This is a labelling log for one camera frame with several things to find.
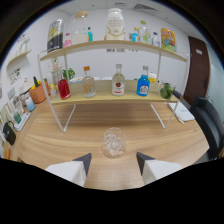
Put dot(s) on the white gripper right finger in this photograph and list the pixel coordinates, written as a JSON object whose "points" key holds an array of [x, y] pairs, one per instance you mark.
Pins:
{"points": [[156, 170]]}

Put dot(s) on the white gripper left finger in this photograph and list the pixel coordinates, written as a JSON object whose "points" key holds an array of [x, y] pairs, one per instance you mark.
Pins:
{"points": [[71, 171]]}

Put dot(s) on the blue liquid bottle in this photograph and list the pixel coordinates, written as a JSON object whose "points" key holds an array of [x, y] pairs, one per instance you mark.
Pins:
{"points": [[143, 86]]}

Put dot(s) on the clear bottle with orange cap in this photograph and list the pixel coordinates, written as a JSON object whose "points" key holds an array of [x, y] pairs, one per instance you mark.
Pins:
{"points": [[89, 86]]}

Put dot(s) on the white milk bottle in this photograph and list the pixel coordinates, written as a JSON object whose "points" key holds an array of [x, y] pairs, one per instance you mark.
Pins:
{"points": [[115, 26]]}

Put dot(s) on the light blue cup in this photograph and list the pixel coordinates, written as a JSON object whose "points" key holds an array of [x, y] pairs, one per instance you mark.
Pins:
{"points": [[30, 105]]}

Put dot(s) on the clear glass with ice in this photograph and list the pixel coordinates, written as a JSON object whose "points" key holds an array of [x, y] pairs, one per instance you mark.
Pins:
{"points": [[114, 143]]}

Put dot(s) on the white notebook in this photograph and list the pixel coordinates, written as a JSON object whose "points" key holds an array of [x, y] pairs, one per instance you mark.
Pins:
{"points": [[181, 111]]}

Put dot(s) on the black armchair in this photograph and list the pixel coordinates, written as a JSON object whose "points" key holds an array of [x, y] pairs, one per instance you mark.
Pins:
{"points": [[208, 126]]}

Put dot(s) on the white tray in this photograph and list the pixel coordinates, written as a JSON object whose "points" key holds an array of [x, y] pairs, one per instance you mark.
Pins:
{"points": [[23, 122]]}

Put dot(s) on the black bag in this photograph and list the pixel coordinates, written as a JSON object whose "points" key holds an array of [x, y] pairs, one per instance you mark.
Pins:
{"points": [[9, 135]]}

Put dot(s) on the glass with lime pieces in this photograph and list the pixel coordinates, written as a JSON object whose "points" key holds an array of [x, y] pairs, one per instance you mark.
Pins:
{"points": [[166, 91]]}

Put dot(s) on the two-tier wooden shelf rack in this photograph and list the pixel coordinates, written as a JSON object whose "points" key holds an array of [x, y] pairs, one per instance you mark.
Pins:
{"points": [[103, 97]]}

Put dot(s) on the red liquid bottle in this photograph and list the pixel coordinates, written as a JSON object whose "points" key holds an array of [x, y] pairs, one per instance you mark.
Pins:
{"points": [[64, 90]]}

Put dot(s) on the blue patterned bowl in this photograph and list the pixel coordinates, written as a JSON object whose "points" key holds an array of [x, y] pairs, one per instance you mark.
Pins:
{"points": [[76, 80]]}

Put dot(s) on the yellow toy fruit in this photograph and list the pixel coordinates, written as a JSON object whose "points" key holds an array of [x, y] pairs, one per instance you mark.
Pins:
{"points": [[32, 87]]}

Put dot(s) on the clear bottle with red label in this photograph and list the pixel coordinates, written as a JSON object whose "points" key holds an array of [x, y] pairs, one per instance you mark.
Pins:
{"points": [[118, 85]]}

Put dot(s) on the green toy vegetable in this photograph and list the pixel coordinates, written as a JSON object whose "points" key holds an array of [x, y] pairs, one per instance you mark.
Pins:
{"points": [[36, 81]]}

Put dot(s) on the white kitchen appliance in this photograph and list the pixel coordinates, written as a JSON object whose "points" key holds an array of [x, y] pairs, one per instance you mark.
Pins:
{"points": [[26, 86]]}

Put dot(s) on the green potted plant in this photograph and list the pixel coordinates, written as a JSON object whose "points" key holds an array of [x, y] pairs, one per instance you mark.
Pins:
{"points": [[69, 73]]}

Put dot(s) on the wide white bowl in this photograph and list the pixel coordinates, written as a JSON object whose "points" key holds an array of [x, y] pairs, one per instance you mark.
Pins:
{"points": [[106, 78]]}

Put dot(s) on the dark brown door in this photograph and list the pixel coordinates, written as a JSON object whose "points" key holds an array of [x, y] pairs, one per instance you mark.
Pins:
{"points": [[197, 73]]}

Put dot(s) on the striped black and white print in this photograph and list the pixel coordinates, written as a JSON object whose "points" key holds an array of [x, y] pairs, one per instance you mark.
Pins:
{"points": [[132, 50]]}

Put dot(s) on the yellow cartoon drink can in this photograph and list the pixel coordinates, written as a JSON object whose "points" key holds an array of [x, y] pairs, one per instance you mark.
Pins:
{"points": [[168, 40]]}

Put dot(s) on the small clear bottle dark cap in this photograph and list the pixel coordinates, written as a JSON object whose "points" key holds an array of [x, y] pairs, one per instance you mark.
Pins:
{"points": [[155, 40]]}

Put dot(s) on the pink bottle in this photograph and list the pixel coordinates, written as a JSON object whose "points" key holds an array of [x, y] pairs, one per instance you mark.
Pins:
{"points": [[67, 41]]}

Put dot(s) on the light blue bottle yellow cap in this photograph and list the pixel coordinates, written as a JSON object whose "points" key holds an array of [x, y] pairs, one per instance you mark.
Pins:
{"points": [[135, 36]]}

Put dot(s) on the silver and black drink can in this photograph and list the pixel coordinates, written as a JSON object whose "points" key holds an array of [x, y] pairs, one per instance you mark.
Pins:
{"points": [[55, 36]]}

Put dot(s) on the teal bottle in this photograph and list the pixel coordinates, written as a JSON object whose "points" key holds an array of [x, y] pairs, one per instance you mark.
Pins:
{"points": [[90, 36]]}

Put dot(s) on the clear bottle with green cap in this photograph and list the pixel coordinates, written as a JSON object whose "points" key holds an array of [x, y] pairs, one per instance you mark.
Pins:
{"points": [[143, 33]]}

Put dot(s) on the white vase decoration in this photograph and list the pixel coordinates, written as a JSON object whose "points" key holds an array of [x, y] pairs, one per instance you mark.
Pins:
{"points": [[24, 41]]}

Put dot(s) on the ceiling air vent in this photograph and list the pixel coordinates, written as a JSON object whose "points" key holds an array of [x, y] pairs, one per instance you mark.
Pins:
{"points": [[145, 7]]}

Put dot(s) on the square ceiling fixture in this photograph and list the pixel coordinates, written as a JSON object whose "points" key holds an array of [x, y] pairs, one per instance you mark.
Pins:
{"points": [[120, 4]]}

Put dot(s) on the wooden wall shelf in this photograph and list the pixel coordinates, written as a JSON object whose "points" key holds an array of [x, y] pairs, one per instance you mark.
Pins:
{"points": [[19, 57]]}

